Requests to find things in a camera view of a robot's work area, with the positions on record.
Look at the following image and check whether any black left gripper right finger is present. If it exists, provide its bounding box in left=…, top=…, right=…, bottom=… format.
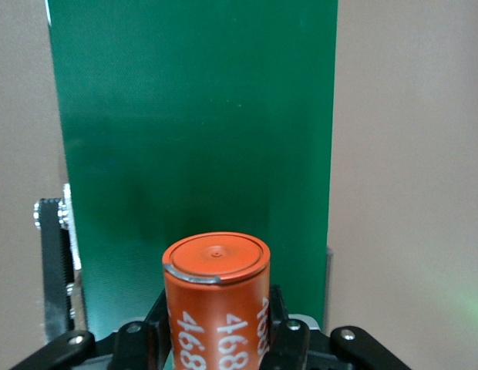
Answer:
left=260, top=284, right=412, bottom=370

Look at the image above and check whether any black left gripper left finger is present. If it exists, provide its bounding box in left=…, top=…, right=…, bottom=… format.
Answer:
left=9, top=287, right=173, bottom=370

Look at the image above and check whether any orange cylinder marked 4680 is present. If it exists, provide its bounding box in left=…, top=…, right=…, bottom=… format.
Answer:
left=161, top=230, right=271, bottom=370

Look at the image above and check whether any green belt conveyor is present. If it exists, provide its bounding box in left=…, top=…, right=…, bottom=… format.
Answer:
left=32, top=0, right=339, bottom=348

